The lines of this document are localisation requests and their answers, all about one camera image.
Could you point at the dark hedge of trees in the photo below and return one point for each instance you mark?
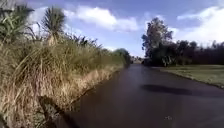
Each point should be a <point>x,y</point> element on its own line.
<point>193,53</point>

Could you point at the tall dry grass bank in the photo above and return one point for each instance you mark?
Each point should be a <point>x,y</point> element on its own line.
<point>40,73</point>

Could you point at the dark asphalt road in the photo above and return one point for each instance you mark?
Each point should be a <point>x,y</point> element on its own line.
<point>140,103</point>

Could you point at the green grass verge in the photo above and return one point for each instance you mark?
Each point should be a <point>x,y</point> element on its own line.
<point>200,72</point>

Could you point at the tall leafy tree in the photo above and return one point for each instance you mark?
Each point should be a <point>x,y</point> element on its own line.
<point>156,35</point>

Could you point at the palm-like tree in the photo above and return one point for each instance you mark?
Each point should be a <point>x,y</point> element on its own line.
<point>53,21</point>
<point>12,23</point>

